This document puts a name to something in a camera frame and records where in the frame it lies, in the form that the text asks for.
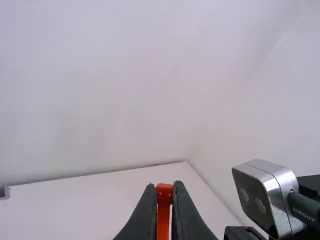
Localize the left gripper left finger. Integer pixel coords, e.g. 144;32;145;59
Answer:
112;182;159;240

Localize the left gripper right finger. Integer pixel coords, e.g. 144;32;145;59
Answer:
170;180;221;240

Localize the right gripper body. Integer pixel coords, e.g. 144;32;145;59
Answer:
223;174;320;240

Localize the orange cable tie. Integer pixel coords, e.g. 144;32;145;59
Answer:
155;183;175;240

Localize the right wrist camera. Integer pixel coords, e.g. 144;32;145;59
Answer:
231;158;301;240

